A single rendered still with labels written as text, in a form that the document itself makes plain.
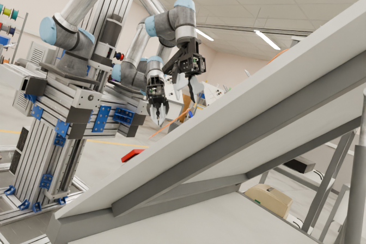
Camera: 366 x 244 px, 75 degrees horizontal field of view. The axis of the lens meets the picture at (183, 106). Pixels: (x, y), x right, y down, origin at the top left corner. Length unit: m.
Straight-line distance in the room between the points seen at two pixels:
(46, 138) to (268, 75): 1.54
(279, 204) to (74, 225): 1.29
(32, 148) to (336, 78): 1.72
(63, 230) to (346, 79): 0.73
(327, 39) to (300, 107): 0.16
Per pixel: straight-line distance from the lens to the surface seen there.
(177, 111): 6.22
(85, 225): 0.80
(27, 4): 7.77
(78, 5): 1.23
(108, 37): 1.60
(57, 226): 0.76
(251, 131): 0.52
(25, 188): 1.94
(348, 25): 0.39
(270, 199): 1.76
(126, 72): 1.14
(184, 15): 0.88
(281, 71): 0.39
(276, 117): 0.51
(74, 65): 1.35
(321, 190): 1.60
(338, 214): 3.81
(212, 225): 1.13
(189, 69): 0.80
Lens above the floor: 1.31
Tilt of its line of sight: 5 degrees down
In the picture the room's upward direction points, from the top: 21 degrees clockwise
